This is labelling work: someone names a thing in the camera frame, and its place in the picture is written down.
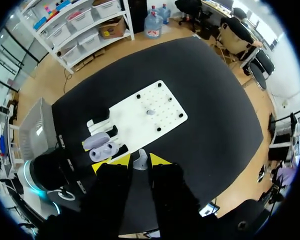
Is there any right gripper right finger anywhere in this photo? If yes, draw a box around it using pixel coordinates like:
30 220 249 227
145 152 204 238

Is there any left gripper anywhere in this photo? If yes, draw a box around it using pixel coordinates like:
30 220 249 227
33 134 91 195

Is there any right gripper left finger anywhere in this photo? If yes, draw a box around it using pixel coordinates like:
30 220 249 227
86 154 134 238

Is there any lavender earbud case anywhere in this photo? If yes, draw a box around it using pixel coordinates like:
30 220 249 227
88 132 119 162

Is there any white plate with black stands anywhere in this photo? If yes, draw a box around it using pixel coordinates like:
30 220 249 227
86 79 189 161

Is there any grey slotted basket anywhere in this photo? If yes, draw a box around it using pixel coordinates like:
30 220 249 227
18 97 58 161

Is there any person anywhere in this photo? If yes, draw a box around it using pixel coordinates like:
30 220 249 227
219 7 264 61

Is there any white cable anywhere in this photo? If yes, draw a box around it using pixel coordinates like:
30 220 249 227
48 187 76 202

